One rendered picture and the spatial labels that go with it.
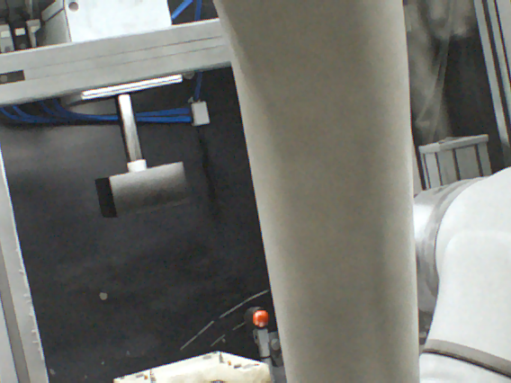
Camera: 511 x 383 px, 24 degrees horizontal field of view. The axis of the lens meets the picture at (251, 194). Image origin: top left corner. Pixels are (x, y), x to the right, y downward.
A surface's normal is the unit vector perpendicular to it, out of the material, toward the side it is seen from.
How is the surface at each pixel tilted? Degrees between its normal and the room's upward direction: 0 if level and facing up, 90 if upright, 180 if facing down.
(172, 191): 90
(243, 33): 120
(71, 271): 90
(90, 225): 90
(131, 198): 90
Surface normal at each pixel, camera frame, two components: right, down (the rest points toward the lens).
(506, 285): -0.75, -0.19
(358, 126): 0.35, 0.49
